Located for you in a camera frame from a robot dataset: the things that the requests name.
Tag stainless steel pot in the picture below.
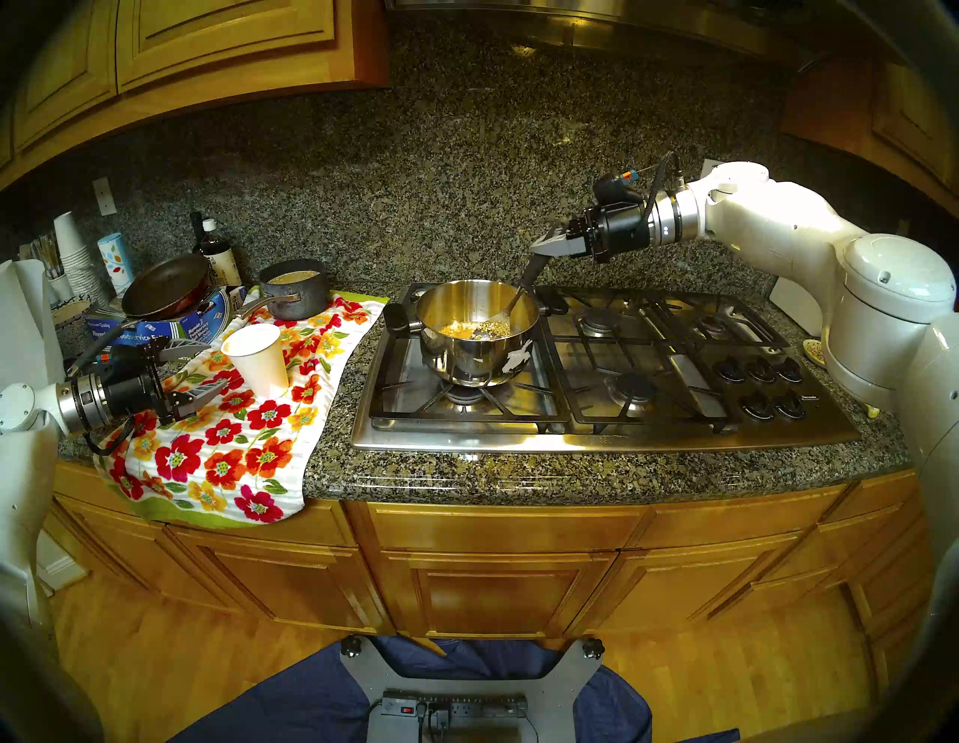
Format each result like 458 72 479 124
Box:
384 279 570 388

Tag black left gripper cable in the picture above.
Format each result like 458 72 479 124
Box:
82 423 136 457

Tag stainless range hood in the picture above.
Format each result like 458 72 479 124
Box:
386 0 825 68

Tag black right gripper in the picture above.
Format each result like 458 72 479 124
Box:
530 198 654 263

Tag floral kitchen towel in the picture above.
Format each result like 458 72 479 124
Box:
101 291 390 527

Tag blue aluminium foil box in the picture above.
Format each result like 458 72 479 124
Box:
85 287 235 354

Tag grey power strip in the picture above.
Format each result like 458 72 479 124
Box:
381 693 529 724

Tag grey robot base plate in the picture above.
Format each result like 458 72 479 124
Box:
341 635 606 743

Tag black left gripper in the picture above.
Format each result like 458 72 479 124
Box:
92 339 230 430

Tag white toaster oven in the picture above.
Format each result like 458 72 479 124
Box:
770 277 825 338

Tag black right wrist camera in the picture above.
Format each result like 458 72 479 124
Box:
594 171 645 209

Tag black-handled metal spoon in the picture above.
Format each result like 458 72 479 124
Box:
479 255 551 339

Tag blue patterned paper cup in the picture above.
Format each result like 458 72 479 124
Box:
97 232 136 294

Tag white utensil mug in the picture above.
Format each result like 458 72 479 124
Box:
30 236 76 302

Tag white paper cup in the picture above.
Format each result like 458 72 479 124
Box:
221 324 291 399

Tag stainless gas cooktop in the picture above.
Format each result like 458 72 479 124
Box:
350 283 862 454

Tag wooden wall cabinet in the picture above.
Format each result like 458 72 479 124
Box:
779 56 959 218
0 0 392 188

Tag stack of white paper cups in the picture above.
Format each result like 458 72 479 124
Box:
52 210 109 300

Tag patterned ceramic bowl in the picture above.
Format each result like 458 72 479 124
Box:
49 298 97 360

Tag wooden base cabinets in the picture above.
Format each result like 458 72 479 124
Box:
45 464 930 641

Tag small dark saucepan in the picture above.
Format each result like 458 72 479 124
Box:
236 258 332 321

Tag black right camera cable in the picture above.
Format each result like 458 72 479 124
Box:
643 152 684 222

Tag red frying pan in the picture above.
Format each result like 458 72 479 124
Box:
66 253 214 375

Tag white paper towel roll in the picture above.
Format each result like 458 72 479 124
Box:
0 258 67 390

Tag white-capped labelled glass bottle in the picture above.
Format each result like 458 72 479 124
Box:
202 218 243 288

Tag dark blue floor cloth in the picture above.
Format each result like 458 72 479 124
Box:
169 635 742 743

